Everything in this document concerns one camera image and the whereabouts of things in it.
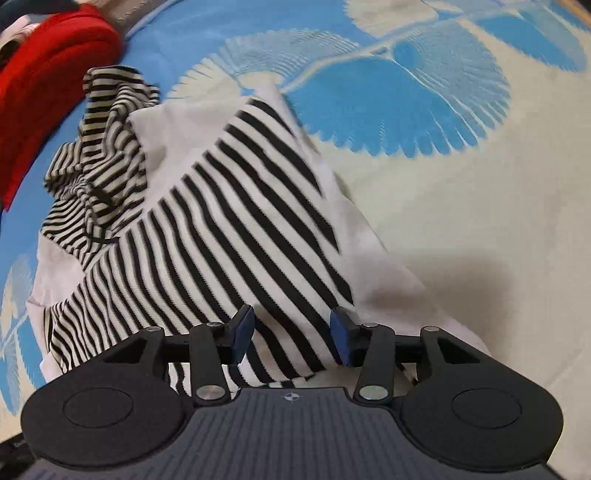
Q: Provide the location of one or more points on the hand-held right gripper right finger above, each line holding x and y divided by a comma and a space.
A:
340, 339

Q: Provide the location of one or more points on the blue cream patterned bed sheet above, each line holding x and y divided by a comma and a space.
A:
438, 194

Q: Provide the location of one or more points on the red cloth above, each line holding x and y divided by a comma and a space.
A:
51, 78

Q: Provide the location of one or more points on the white cloth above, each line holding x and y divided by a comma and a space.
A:
240, 207

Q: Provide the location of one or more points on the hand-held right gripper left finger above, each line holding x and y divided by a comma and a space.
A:
242, 333

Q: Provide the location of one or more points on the beige bed edge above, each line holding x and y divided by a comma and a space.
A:
124, 14

